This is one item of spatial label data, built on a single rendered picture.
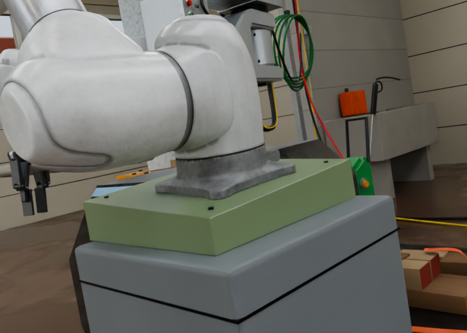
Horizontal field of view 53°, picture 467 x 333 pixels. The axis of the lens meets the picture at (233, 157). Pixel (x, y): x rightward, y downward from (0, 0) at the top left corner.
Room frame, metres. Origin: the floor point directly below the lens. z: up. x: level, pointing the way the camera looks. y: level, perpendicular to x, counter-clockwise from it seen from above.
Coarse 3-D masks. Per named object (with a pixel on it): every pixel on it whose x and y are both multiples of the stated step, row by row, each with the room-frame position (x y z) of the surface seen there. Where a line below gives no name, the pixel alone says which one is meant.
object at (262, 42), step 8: (256, 32) 2.51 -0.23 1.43; (264, 32) 2.52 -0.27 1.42; (256, 40) 2.50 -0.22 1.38; (264, 40) 2.52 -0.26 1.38; (256, 48) 2.50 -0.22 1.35; (264, 48) 2.51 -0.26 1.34; (272, 48) 2.58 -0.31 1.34; (256, 56) 2.50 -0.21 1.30; (264, 56) 2.51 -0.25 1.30; (272, 56) 2.55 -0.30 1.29; (264, 64) 2.52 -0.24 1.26; (272, 64) 2.56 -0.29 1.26
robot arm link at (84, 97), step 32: (32, 0) 0.67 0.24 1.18; (64, 0) 0.68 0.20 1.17; (32, 32) 0.62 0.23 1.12; (64, 32) 0.61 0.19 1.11; (96, 32) 0.63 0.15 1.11; (32, 64) 0.57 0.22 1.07; (64, 64) 0.57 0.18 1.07; (96, 64) 0.59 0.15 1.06; (128, 64) 0.62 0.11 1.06; (160, 64) 0.65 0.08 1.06; (32, 96) 0.55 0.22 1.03; (64, 96) 0.55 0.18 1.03; (96, 96) 0.57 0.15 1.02; (128, 96) 0.59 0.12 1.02; (160, 96) 0.62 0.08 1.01; (32, 128) 0.55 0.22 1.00; (64, 128) 0.55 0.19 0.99; (96, 128) 0.57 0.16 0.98; (128, 128) 0.59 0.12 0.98; (160, 128) 0.63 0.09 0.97; (32, 160) 0.58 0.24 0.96; (64, 160) 0.58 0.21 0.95; (96, 160) 0.60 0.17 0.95; (128, 160) 0.63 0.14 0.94
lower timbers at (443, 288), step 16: (448, 256) 2.46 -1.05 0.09; (464, 256) 2.42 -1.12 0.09; (448, 272) 2.38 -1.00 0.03; (464, 272) 2.33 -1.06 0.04; (432, 288) 2.05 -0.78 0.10; (448, 288) 2.02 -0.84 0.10; (464, 288) 2.00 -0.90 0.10; (416, 304) 2.06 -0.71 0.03; (432, 304) 2.01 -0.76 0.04; (448, 304) 1.96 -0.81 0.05; (464, 304) 1.91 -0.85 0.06
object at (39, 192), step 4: (36, 188) 1.30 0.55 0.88; (40, 188) 1.29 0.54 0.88; (44, 188) 1.30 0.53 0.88; (36, 192) 1.30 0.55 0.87; (40, 192) 1.29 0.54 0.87; (44, 192) 1.29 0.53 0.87; (36, 196) 1.30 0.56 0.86; (40, 196) 1.29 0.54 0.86; (44, 196) 1.29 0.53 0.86; (36, 200) 1.30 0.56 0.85; (40, 200) 1.29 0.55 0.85; (44, 200) 1.29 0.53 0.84; (36, 204) 1.30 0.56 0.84; (40, 204) 1.29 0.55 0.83; (44, 204) 1.29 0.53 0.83; (40, 208) 1.29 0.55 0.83; (44, 208) 1.29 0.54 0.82; (40, 212) 1.29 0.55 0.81; (44, 212) 1.29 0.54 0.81
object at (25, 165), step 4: (20, 160) 1.26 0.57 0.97; (24, 164) 1.25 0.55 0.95; (28, 164) 1.25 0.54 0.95; (24, 168) 1.25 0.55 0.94; (28, 168) 1.25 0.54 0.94; (24, 172) 1.24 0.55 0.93; (28, 172) 1.25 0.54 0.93; (24, 176) 1.24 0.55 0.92; (28, 176) 1.25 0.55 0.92; (24, 180) 1.24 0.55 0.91; (28, 180) 1.25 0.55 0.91; (24, 184) 1.23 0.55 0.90; (28, 184) 1.24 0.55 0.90; (24, 188) 1.23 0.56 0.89
